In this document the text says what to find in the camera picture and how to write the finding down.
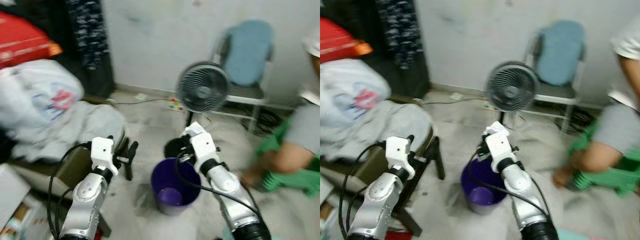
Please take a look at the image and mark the white cardboard box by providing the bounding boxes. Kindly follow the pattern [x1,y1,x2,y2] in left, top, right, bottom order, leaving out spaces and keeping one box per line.
[0,165,46,240]
[320,200,346,240]

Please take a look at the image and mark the light grey cloth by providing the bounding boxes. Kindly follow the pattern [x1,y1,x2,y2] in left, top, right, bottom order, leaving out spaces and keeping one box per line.
[27,102,126,163]
[320,107,433,161]

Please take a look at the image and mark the blue chair cushion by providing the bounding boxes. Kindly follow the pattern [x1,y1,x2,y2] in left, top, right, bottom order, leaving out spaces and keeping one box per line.
[222,20,275,87]
[536,20,587,87]

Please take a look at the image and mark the black white patterned cloth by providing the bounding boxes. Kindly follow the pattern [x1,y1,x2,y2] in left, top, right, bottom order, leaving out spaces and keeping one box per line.
[375,0,419,71]
[65,0,108,71]

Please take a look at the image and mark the green plastic stool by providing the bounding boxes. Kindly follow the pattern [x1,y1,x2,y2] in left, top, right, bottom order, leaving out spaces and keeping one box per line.
[567,120,640,197]
[255,120,321,197]

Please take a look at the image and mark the grey electric fan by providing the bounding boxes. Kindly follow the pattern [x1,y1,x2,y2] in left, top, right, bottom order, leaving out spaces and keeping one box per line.
[176,61,232,128]
[485,61,541,126]

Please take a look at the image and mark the purple plastic bucket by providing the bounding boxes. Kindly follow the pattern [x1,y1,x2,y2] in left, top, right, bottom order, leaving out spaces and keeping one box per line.
[151,157,202,216]
[460,157,510,216]

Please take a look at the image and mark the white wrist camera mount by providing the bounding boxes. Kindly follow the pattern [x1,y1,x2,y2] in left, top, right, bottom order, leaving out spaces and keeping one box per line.
[386,136,417,177]
[90,136,121,176]
[482,121,518,171]
[182,122,221,173]

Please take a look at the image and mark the brown chair black legs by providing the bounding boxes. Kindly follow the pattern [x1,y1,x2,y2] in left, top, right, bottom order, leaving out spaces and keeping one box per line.
[10,125,139,238]
[320,135,447,238]

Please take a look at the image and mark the red storage bag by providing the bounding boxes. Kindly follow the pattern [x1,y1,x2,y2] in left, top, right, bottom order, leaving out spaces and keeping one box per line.
[0,12,63,68]
[320,17,374,64]

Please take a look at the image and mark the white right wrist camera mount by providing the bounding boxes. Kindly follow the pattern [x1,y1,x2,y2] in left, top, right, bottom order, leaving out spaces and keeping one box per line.
[482,121,518,171]
[182,122,221,173]

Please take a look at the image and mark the black coiled cable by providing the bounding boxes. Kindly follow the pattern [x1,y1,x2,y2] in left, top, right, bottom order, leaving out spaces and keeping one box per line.
[570,107,596,132]
[255,107,281,131]

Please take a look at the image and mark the metal frame chair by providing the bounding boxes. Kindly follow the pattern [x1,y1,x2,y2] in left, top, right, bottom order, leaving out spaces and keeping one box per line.
[522,20,587,132]
[210,20,276,133]

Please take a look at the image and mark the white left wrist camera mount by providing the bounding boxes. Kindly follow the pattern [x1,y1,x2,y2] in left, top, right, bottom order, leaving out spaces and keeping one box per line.
[386,136,417,177]
[90,136,121,176]

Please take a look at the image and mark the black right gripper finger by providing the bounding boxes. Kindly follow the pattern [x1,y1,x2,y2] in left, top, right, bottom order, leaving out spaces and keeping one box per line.
[164,139,181,160]

